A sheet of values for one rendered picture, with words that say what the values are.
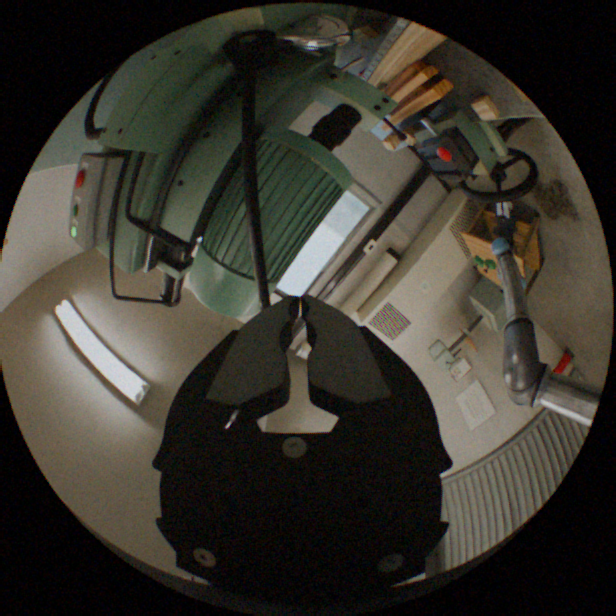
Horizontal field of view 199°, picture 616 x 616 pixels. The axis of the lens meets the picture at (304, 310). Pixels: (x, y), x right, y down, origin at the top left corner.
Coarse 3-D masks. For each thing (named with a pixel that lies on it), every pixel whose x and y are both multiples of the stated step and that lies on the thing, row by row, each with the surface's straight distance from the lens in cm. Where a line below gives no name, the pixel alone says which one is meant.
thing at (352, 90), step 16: (320, 80) 39; (352, 80) 40; (320, 96) 41; (336, 96) 38; (352, 96) 37; (368, 96) 38; (384, 96) 40; (368, 112) 36; (384, 112) 38; (368, 128) 40
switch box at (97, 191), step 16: (80, 160) 43; (96, 160) 36; (112, 160) 37; (96, 176) 36; (112, 176) 38; (80, 192) 40; (96, 192) 37; (112, 192) 39; (80, 208) 40; (96, 208) 38; (80, 224) 40; (96, 224) 39; (80, 240) 41; (96, 240) 41
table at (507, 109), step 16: (448, 48) 42; (464, 48) 41; (432, 64) 44; (448, 64) 43; (464, 64) 42; (480, 64) 41; (448, 80) 44; (464, 80) 43; (480, 80) 42; (496, 80) 41; (448, 96) 46; (464, 96) 45; (480, 96) 43; (496, 96) 42; (512, 96) 41; (432, 112) 51; (448, 112) 49; (464, 112) 47; (512, 112) 42; (528, 112) 42; (400, 128) 62; (416, 128) 58; (400, 144) 68; (496, 144) 51
